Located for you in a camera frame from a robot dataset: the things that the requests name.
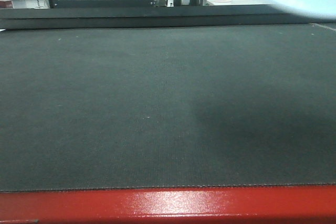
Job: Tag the white background table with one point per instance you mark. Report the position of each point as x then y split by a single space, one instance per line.
234 2

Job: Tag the dark grey table mat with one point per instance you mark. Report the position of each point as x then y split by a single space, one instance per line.
168 107

